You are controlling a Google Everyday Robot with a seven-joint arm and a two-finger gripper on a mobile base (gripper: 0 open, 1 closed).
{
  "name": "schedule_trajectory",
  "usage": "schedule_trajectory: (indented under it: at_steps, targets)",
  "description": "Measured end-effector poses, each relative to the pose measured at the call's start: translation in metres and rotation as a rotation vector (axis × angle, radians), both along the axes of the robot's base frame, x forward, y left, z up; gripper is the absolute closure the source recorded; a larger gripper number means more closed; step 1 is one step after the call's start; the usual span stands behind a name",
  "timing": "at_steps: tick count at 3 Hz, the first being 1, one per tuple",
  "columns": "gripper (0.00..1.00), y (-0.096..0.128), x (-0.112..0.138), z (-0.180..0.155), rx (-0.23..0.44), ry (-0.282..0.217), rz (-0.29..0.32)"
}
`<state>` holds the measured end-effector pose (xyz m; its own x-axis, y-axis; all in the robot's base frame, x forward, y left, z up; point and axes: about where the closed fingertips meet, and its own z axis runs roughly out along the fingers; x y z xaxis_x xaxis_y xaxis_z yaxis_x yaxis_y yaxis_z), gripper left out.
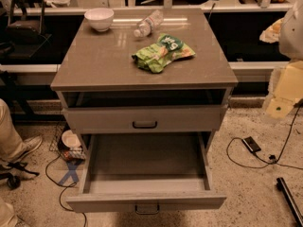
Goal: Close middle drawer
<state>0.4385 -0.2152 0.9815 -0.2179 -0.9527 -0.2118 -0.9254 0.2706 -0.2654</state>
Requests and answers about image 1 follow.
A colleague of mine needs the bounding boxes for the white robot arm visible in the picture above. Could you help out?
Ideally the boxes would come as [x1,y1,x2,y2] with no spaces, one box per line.
[260,0,303,119]

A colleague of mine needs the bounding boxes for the black floor cable left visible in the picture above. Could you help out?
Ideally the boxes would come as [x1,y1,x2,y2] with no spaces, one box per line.
[45,153,88,227]

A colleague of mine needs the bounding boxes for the black floor cable right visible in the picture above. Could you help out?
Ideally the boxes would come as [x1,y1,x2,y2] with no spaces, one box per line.
[225,104,303,171]

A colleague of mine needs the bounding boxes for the white bowl on floor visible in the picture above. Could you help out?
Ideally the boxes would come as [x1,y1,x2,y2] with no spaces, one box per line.
[62,130,80,148]

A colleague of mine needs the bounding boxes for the black power adapter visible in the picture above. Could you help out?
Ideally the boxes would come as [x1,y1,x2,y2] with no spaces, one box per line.
[242,136,261,153]

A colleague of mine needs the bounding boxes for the black metal bar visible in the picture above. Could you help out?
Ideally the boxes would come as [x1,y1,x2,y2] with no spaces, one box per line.
[276,177,303,227]

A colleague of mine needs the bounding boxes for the black office chair base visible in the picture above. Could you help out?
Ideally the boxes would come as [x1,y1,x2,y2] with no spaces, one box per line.
[0,161,41,190]

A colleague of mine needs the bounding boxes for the green chip bag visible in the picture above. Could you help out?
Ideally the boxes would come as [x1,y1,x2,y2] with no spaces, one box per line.
[132,33,196,74]

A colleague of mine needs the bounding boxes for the person leg beige trousers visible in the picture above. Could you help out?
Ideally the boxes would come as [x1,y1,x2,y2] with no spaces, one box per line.
[0,99,24,162]

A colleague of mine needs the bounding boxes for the black chair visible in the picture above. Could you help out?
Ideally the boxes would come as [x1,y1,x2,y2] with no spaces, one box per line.
[0,0,51,58]

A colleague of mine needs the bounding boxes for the grey sneaker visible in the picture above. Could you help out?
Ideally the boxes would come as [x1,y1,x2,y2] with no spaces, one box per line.
[1,135,43,169]

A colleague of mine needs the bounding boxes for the closed grey top drawer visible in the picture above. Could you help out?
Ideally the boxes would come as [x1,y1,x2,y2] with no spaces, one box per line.
[62,105,226,134]

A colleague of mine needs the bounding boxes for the yellow white gripper body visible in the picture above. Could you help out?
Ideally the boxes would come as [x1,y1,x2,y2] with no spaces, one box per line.
[263,60,303,119]

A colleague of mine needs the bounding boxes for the grey drawer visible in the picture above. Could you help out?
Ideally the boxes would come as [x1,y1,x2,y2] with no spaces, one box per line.
[66,132,225,215]
[62,105,226,134]

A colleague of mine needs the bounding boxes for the black floor cable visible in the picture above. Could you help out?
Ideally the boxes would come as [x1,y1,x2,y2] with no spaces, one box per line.
[225,104,303,171]
[45,153,88,227]

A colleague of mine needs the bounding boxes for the clear plastic water bottle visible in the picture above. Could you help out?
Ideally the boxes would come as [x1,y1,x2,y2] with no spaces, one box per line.
[134,10,164,38]

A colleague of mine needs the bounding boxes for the blue tape cross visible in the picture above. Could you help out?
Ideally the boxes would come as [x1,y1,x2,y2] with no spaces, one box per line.
[59,160,82,185]

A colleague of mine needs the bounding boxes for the snack packet on floor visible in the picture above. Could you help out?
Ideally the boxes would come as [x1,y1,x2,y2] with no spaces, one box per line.
[62,149,86,161]

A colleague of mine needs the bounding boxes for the grey drawer cabinet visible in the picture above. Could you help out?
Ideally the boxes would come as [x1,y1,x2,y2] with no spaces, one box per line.
[50,7,239,153]

